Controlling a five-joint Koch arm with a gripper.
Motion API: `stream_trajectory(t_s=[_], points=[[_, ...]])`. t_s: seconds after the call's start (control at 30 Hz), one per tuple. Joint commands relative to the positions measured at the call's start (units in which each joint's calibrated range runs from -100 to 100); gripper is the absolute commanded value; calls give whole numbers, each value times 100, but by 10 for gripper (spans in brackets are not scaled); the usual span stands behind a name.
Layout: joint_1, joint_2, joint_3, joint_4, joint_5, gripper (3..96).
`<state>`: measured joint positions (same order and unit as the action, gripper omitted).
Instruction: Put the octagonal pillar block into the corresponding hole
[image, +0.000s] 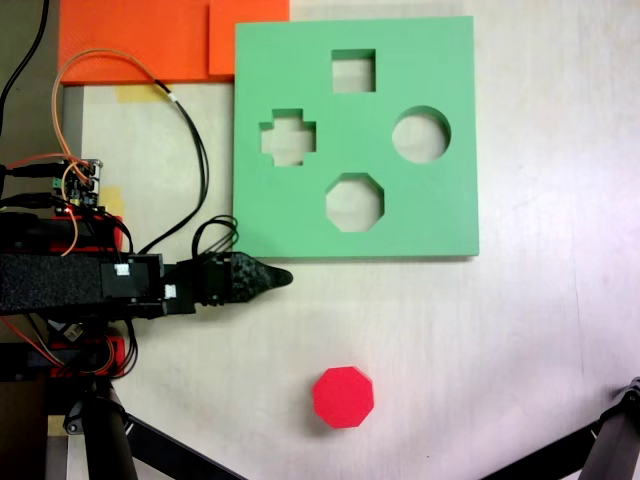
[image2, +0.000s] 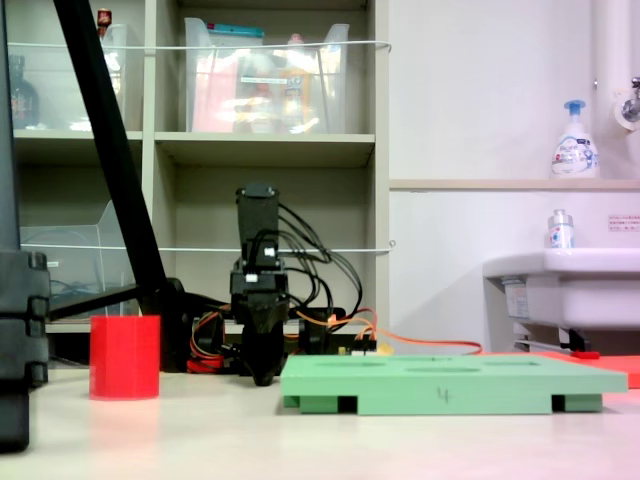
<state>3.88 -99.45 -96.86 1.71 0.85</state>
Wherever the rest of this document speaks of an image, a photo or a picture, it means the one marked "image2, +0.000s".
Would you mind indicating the red octagonal pillar block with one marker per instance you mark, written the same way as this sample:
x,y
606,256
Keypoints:
x,y
125,357

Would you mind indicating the black round clamp knob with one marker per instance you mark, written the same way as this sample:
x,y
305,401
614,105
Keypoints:
x,y
313,335

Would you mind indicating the red base clamp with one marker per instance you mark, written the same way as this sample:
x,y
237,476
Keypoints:
x,y
202,364

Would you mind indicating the green circuit board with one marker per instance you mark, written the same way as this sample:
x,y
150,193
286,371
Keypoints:
x,y
365,349

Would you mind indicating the beige shelf unit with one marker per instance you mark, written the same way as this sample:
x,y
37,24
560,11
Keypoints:
x,y
270,150

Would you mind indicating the black tripod brace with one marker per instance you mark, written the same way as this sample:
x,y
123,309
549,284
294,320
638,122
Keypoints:
x,y
90,303

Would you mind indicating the green shape sorter board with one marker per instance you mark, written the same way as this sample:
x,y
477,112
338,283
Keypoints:
x,y
450,387

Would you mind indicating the large clear plastic bin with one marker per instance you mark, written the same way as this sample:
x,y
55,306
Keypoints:
x,y
225,100

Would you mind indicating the pink capped spray bottle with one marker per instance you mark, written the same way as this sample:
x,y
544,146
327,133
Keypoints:
x,y
296,85

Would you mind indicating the black tripod leg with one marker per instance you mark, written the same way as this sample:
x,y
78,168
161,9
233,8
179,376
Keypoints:
x,y
7,150
110,140

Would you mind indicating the teal edged box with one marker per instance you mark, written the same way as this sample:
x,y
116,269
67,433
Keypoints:
x,y
235,34

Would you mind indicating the white sink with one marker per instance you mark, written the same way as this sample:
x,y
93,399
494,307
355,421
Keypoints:
x,y
575,290

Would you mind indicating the small clear sanitizer bottle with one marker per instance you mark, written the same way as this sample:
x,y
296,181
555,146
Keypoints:
x,y
561,232

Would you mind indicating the white foam soap bottle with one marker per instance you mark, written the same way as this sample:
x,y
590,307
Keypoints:
x,y
574,150

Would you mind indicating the metal faucet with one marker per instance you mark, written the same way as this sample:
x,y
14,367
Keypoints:
x,y
630,107

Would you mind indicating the red text wall label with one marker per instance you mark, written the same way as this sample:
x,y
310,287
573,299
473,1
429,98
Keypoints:
x,y
624,223

